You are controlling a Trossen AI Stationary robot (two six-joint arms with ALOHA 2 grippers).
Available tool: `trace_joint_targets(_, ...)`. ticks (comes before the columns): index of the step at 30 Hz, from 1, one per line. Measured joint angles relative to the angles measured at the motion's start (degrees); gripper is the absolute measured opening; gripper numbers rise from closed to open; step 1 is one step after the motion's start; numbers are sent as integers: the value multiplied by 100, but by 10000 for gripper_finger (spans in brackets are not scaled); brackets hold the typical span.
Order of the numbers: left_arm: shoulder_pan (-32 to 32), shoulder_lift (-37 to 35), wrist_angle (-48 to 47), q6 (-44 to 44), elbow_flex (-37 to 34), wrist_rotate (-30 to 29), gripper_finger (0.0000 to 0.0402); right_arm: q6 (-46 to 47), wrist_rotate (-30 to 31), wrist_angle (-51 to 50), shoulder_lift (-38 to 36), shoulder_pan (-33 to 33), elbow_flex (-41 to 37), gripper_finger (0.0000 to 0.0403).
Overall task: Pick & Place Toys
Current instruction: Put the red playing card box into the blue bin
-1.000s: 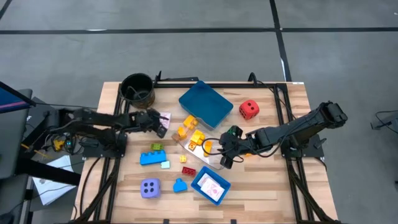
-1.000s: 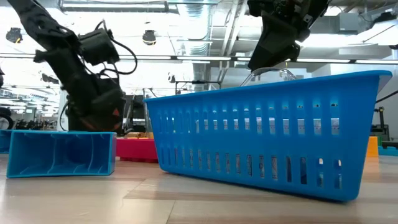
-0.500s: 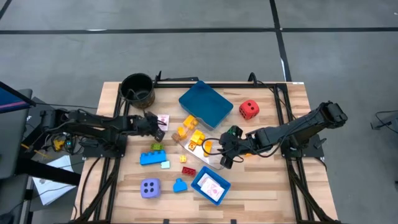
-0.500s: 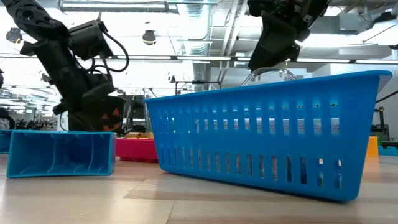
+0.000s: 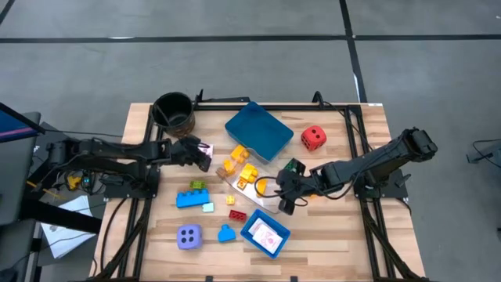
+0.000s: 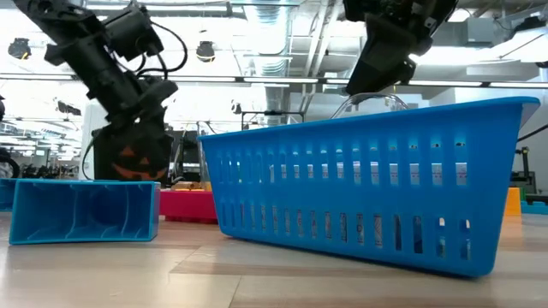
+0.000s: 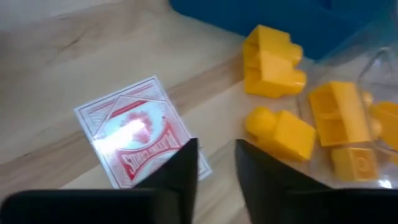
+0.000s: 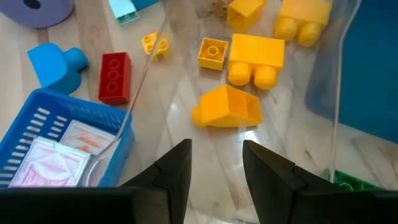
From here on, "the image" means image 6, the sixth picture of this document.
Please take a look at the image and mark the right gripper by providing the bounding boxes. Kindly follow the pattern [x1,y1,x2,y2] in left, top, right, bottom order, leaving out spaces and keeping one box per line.
[342,0,459,96]

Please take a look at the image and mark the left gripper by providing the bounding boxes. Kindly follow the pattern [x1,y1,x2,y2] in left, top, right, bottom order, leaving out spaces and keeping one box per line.
[85,63,179,129]

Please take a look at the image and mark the tan studded building block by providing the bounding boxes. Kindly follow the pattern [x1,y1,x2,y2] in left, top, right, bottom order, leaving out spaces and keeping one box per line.
[170,181,201,192]

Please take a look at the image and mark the red building brick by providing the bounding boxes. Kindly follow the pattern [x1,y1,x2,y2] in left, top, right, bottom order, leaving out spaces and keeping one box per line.
[160,190,218,224]

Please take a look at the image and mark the blue hollow building block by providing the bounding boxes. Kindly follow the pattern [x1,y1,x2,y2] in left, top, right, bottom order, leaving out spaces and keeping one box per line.
[8,178,162,246]

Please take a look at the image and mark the narrow blue building block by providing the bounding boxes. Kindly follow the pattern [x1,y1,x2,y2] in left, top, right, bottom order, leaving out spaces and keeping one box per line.
[521,200,548,216]

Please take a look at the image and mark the black pumpkin face bucket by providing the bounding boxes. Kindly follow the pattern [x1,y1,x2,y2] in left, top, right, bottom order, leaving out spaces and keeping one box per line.
[81,123,175,183]

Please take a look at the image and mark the white round column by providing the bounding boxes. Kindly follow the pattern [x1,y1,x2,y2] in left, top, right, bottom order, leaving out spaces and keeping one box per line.
[79,101,113,181]

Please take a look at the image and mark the long ceiling light strip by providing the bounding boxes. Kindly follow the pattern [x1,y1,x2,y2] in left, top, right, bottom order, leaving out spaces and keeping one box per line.
[0,72,548,89]

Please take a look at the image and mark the blue slotted plastic basket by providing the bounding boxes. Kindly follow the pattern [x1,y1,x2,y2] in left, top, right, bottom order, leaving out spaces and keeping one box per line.
[197,96,541,278]

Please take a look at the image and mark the black background stand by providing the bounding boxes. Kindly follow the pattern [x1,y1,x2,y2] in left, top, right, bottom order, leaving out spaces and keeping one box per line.
[510,146,539,194]

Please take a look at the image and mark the yellow building block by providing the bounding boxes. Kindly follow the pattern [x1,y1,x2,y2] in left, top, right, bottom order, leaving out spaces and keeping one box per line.
[503,187,522,217]

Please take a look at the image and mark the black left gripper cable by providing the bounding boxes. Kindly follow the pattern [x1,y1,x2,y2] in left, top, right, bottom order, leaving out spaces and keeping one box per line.
[113,21,189,80]

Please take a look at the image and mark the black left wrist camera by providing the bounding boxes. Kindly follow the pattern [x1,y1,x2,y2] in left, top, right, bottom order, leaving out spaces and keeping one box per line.
[104,4,164,62]

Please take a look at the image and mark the black hanging cable reel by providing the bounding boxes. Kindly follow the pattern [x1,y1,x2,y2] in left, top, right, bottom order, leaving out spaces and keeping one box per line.
[195,40,216,63]
[7,37,32,60]

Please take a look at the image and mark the round silver spiral duct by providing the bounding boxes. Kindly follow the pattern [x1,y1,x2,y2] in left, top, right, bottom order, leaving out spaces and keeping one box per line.
[241,3,295,127]

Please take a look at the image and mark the black background frame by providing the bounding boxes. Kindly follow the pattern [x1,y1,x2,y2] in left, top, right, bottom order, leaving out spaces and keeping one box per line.
[240,110,306,129]

